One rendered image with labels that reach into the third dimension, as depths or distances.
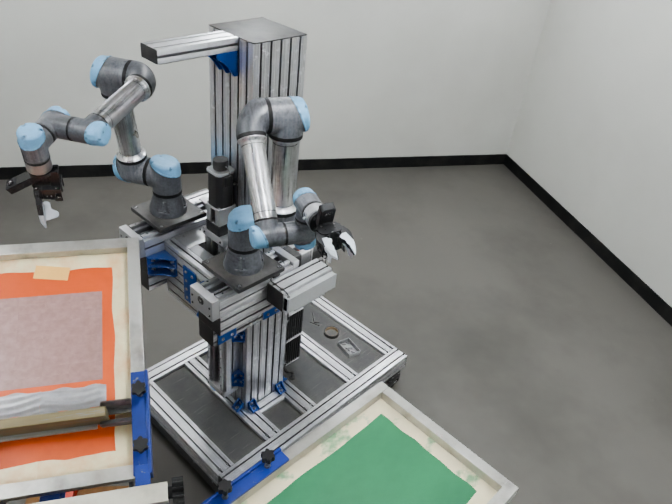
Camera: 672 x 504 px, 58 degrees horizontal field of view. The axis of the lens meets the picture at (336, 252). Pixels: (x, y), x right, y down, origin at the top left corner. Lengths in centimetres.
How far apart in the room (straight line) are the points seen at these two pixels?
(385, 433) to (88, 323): 104
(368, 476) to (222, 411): 127
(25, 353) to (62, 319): 14
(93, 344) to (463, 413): 224
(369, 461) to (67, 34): 404
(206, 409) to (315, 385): 58
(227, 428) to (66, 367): 125
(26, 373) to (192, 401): 132
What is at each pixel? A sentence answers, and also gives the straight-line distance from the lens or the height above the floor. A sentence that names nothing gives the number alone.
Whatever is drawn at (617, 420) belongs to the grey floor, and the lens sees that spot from 398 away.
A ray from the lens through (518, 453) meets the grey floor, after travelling 354.
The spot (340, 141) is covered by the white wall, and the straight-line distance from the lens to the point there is 570.
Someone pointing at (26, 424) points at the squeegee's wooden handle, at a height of 124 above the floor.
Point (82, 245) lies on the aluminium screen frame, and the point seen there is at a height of 142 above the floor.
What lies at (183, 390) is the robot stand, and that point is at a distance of 326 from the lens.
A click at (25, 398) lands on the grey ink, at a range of 200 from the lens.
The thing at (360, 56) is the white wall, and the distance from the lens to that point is 546.
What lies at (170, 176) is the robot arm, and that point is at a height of 144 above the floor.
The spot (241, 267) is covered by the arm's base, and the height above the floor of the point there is 129.
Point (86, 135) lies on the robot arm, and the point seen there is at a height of 180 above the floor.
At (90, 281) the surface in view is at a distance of 212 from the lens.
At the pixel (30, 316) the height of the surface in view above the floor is 130.
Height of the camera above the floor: 261
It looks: 35 degrees down
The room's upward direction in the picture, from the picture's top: 7 degrees clockwise
